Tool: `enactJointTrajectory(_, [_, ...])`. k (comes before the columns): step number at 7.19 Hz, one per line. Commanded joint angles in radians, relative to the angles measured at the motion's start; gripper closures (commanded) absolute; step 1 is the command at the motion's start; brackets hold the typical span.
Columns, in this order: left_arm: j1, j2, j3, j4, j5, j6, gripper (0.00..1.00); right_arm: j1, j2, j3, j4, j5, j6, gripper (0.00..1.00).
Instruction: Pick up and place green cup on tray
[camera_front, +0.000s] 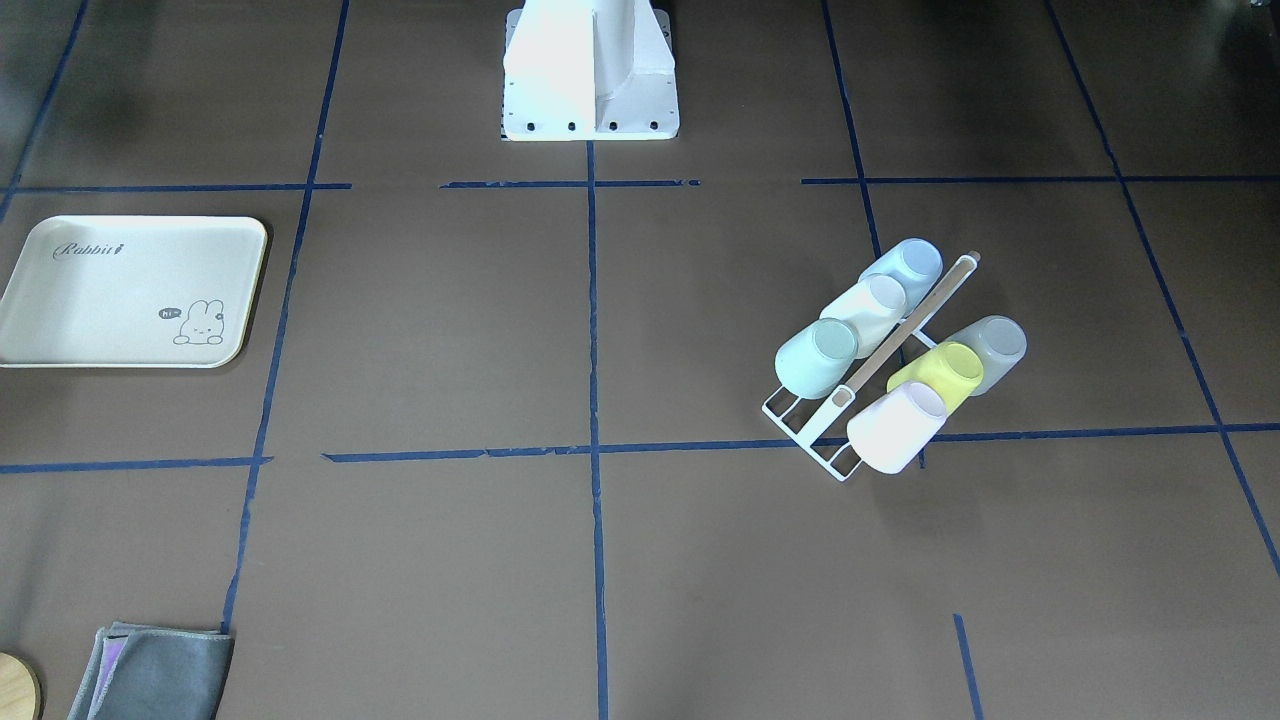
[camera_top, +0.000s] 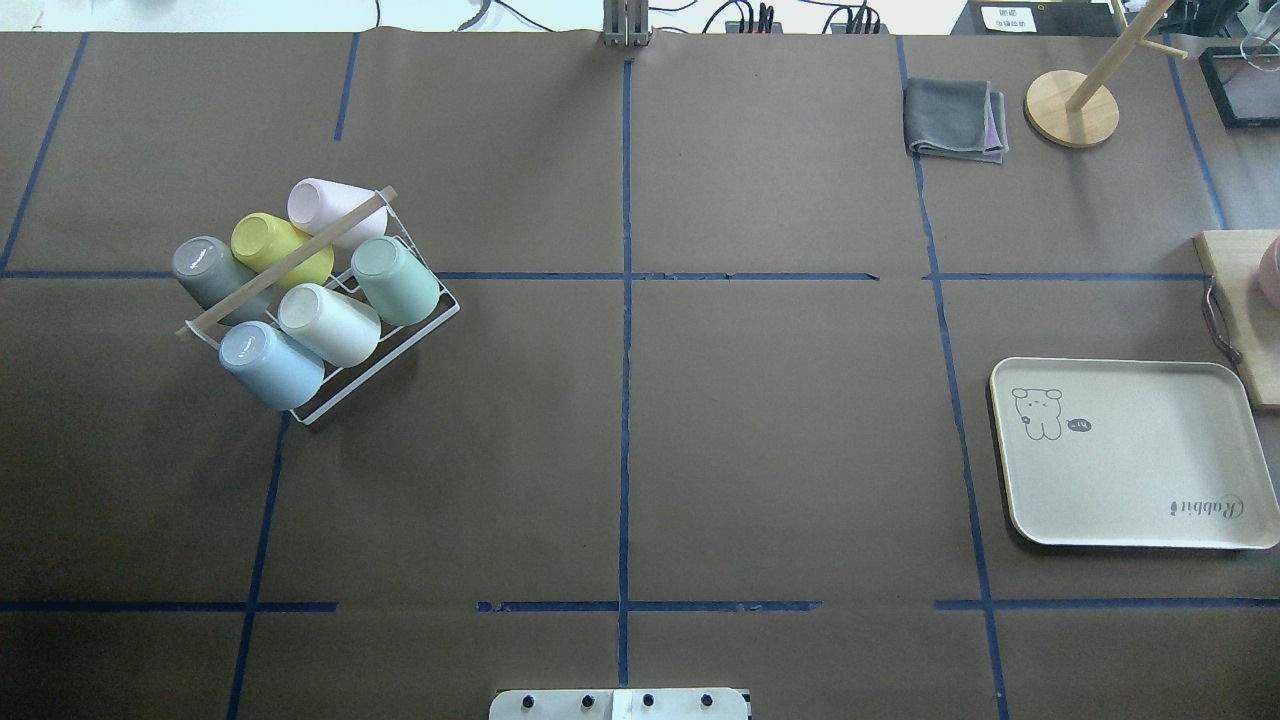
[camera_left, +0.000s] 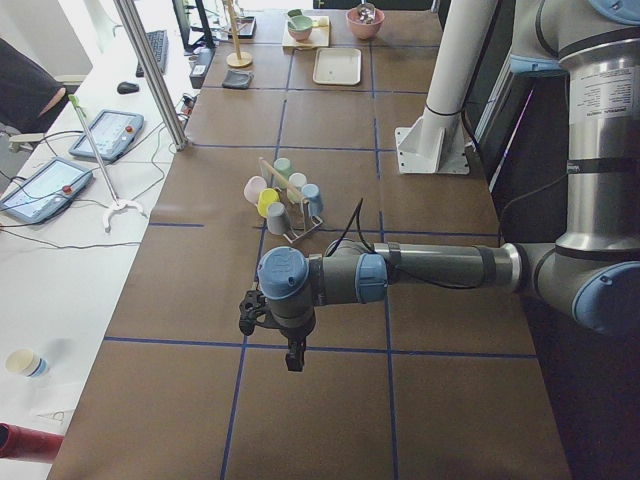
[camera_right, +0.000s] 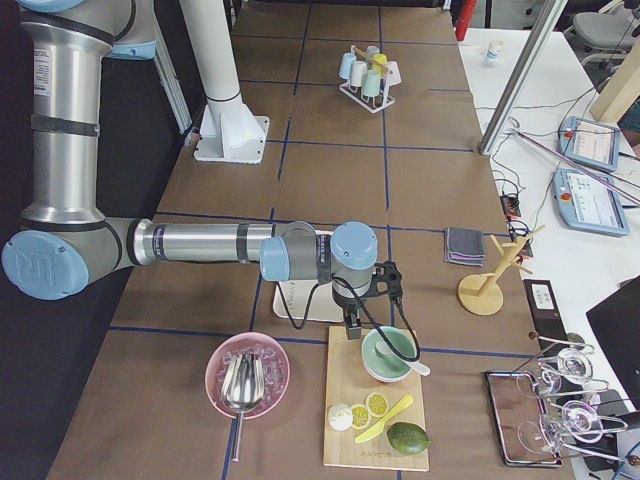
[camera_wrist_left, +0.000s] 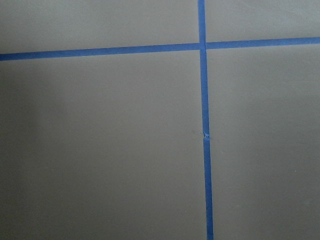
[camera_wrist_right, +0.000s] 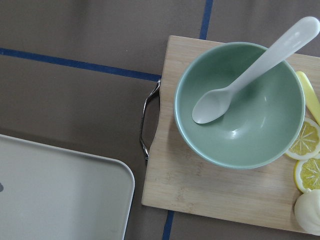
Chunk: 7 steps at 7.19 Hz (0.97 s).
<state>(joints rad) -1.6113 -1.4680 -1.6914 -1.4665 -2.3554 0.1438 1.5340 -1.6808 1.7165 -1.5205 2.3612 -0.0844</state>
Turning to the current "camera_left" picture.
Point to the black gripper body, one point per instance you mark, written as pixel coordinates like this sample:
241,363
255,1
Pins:
291,334

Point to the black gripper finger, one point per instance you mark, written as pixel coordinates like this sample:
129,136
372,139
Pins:
294,357

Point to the green cup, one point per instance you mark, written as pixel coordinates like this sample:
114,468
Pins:
284,167

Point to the cream rabbit tray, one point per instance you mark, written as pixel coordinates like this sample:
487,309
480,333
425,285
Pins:
337,66

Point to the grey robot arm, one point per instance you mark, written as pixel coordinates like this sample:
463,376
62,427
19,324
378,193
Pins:
590,273

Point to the grey cup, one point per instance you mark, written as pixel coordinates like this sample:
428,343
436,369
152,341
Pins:
277,219

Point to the yellow cup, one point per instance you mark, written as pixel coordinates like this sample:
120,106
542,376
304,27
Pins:
266,197

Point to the pink cup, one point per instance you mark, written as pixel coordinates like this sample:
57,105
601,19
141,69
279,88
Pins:
253,187

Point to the light blue cup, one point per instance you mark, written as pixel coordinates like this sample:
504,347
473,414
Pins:
313,194

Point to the white cup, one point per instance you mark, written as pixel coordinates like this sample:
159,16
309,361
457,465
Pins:
298,180

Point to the paper cup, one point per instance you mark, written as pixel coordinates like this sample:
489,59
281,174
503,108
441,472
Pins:
27,363

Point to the white grabber stick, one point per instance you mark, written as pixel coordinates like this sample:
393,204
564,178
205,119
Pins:
118,204

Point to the far teach pendant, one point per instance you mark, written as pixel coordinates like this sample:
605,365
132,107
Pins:
114,131

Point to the teach pendant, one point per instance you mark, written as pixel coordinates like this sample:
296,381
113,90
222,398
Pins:
47,192
114,131

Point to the folded grey cloth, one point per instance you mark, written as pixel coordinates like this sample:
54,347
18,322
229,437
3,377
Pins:
237,80

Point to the near teach pendant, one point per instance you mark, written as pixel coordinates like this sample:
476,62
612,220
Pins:
47,192

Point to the wooden stand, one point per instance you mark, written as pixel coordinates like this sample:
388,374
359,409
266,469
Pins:
237,59

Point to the black computer mouse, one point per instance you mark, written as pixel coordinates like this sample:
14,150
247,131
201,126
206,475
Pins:
124,88

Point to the red cylinder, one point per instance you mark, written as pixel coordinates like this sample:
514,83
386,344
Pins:
24,444

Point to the wooden cutting board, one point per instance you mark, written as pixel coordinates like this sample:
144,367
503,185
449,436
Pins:
319,36

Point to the black keyboard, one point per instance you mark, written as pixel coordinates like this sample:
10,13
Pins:
159,43

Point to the green bowl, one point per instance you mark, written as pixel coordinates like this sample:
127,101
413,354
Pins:
297,21

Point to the large pink bowl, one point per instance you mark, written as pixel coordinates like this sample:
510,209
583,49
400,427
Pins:
361,29

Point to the person in dark clothes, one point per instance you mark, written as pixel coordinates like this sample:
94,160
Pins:
31,99

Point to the white wire cup rack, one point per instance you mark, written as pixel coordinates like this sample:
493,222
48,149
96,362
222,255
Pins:
302,224

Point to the white pillar mount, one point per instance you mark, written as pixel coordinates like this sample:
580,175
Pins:
434,144

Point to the aluminium frame post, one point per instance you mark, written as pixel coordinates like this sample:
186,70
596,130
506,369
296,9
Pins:
135,30

